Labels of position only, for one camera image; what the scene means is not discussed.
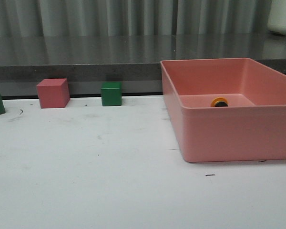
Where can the yellow push button switch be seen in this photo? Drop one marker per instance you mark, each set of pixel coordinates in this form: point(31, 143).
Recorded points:
point(219, 102)

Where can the green cube block centre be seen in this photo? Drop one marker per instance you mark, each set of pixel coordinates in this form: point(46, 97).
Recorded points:
point(111, 93)

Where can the pink plastic bin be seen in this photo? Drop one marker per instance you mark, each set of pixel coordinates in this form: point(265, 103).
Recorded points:
point(252, 127)

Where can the pink cube block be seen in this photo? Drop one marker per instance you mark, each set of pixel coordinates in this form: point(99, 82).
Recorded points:
point(53, 93)

